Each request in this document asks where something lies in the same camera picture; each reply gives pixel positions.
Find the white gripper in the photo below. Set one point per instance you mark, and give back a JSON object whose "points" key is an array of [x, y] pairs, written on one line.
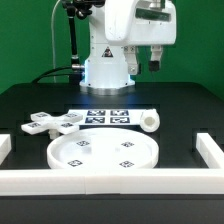
{"points": [[140, 23]]}

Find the white round table top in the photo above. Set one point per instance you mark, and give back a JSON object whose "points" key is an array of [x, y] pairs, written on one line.
{"points": [[103, 148]]}

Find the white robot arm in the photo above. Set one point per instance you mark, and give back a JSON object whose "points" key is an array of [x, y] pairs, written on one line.
{"points": [[106, 70]]}

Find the white marker sheet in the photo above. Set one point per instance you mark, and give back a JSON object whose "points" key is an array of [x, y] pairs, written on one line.
{"points": [[109, 116]]}

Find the white cross-shaped table base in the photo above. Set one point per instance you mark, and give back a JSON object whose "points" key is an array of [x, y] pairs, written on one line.
{"points": [[42, 121]]}

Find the white right fence bar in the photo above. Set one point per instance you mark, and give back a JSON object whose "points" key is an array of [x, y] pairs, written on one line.
{"points": [[210, 151]]}

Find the white fence bar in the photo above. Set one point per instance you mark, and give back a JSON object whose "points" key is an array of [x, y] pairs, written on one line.
{"points": [[5, 146], [210, 151], [152, 181]]}

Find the white front fence bar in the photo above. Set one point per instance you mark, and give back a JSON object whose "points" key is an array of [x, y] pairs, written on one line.
{"points": [[152, 181]]}

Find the white left fence bar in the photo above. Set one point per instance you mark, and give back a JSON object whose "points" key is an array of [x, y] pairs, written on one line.
{"points": [[5, 146]]}

